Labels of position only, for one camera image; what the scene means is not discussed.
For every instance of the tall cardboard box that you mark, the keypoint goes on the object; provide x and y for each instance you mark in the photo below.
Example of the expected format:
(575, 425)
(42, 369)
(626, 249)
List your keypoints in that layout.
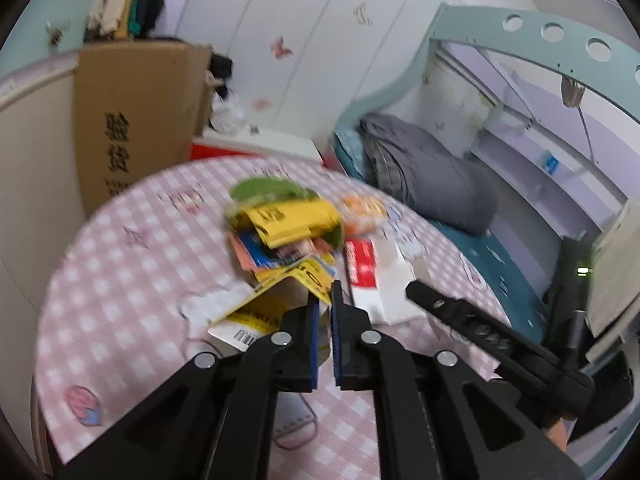
(140, 110)

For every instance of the tan butterfly sticker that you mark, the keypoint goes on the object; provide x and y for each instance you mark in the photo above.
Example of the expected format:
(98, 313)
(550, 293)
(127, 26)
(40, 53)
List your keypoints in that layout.
(362, 14)

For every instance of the teal bunk bed frame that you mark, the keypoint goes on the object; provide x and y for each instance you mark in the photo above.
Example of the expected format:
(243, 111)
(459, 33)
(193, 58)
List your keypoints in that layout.
(480, 22)

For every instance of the plaid cloth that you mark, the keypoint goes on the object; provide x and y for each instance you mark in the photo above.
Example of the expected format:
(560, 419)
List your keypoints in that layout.
(382, 170)

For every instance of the blue pillow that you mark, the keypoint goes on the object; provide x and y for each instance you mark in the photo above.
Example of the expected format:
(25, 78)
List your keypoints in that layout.
(347, 152)

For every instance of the person's right hand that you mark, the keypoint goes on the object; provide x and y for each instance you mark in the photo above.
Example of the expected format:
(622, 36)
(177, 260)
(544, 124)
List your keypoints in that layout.
(557, 432)

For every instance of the small blue shelf item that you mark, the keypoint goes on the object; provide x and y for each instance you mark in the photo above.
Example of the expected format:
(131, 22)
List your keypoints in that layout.
(551, 164)

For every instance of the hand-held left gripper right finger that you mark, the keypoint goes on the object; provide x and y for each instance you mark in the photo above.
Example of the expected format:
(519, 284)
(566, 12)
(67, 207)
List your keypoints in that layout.
(339, 340)

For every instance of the white plastic bag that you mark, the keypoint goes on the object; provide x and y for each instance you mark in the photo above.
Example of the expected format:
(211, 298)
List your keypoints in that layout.
(227, 115)

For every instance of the pink flower sticker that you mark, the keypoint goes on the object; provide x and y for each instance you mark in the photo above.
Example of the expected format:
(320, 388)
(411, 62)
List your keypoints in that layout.
(260, 104)

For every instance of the yellow-labelled cardboard carton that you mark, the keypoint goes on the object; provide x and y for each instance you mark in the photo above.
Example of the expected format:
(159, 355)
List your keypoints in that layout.
(250, 317)

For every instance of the blue and orange packet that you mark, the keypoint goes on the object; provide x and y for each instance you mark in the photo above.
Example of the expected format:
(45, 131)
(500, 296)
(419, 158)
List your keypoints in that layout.
(255, 255)

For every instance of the teal bed sheet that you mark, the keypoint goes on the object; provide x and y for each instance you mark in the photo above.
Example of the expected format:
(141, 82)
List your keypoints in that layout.
(500, 270)

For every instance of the red and white box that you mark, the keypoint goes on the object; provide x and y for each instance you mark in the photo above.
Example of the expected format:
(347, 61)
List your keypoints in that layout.
(362, 265)

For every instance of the white wardrobe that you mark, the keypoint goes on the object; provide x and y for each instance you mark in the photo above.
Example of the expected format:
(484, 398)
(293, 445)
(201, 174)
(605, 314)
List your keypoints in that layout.
(325, 60)

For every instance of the teal drawer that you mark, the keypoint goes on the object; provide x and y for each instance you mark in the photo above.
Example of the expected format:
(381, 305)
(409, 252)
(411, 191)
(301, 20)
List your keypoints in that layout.
(30, 30)

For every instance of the white face mask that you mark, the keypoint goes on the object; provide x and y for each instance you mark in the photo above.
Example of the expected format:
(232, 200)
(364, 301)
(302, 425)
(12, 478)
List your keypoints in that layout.
(295, 417)

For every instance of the white flat board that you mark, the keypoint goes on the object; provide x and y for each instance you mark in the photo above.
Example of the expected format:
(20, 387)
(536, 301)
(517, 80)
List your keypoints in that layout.
(615, 280)

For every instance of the brown pinecone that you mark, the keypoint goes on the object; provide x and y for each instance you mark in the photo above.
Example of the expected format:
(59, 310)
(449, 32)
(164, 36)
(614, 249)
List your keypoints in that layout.
(55, 36)

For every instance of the small pink white packet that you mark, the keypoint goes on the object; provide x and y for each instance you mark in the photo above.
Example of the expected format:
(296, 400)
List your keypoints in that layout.
(307, 249)

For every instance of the long white cabinet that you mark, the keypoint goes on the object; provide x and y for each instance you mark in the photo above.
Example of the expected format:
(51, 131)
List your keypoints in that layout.
(30, 160)

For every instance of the lilac bed wall shelf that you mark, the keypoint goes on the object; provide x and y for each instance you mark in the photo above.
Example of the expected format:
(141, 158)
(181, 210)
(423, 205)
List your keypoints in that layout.
(525, 125)

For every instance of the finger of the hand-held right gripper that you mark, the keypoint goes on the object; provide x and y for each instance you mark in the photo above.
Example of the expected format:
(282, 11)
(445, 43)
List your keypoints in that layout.
(475, 322)

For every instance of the pink butterfly sticker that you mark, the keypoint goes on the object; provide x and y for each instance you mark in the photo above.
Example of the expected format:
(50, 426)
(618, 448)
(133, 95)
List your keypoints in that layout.
(281, 48)

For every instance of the green packet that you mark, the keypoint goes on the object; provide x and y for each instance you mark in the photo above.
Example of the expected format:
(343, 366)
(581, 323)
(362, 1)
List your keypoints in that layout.
(265, 190)

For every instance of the pink checked tablecloth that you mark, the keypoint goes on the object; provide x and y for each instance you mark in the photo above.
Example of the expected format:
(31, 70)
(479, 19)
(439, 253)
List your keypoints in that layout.
(125, 285)

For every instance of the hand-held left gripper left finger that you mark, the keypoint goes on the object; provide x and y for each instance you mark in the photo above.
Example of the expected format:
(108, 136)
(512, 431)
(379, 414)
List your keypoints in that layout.
(312, 345)

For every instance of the black clothes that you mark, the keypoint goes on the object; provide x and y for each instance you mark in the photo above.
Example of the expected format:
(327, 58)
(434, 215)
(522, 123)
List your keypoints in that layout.
(221, 67)

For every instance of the grey blanket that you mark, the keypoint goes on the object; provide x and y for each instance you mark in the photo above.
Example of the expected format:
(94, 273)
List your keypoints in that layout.
(435, 185)

